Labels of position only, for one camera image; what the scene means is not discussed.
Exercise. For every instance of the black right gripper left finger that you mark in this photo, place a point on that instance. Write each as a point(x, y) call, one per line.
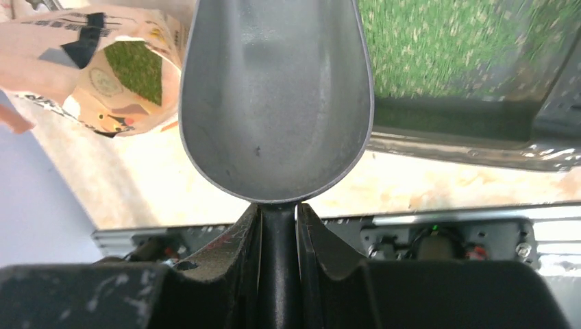
point(159, 290)

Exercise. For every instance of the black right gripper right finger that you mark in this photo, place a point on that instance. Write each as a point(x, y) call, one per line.
point(466, 268)

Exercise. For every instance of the dark green litter box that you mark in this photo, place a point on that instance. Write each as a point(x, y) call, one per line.
point(493, 83)

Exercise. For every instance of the grey metal scoop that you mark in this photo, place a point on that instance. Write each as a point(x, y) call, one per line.
point(276, 107)

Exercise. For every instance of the orange cat litter bag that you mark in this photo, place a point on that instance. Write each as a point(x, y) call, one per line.
point(112, 69)

